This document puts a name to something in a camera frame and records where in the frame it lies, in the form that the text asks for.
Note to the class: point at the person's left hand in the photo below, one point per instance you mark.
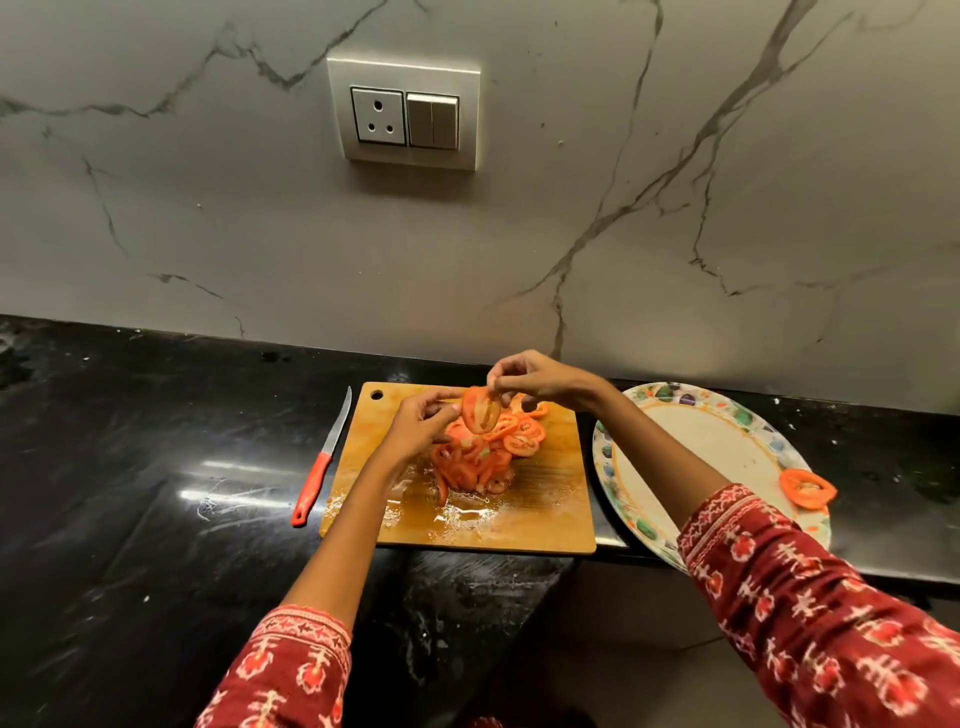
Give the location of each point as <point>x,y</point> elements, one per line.
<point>412,435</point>

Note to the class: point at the person's right hand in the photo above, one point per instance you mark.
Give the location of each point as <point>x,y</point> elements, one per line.
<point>547,375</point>

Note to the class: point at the pile of tomato slices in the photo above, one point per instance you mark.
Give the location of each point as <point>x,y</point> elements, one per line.
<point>461,469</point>

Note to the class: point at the floral rimmed plate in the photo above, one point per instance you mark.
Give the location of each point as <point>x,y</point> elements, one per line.
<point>735,442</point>

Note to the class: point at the person's left forearm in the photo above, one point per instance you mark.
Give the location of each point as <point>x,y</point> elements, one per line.
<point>341,544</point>

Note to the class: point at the person's right forearm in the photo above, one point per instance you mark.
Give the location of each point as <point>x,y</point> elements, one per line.
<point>660,457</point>

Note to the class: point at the wooden cutting board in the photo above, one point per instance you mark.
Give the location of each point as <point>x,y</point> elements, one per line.
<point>540,510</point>

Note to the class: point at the brown lower cabinet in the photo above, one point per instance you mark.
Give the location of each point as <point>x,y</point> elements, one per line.
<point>637,600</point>

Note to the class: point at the red patterned left sleeve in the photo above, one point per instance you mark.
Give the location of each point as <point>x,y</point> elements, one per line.
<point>285,675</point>

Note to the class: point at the red patterned sleeve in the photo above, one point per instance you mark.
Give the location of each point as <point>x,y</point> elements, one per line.
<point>825,622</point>
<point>285,675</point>

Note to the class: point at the red patterned tunic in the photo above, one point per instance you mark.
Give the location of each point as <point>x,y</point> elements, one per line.
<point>484,723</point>

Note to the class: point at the red patterned right sleeve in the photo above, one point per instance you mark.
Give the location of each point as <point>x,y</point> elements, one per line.
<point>825,622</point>

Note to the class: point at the wall socket and switch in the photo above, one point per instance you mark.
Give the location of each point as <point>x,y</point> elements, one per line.
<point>405,112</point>

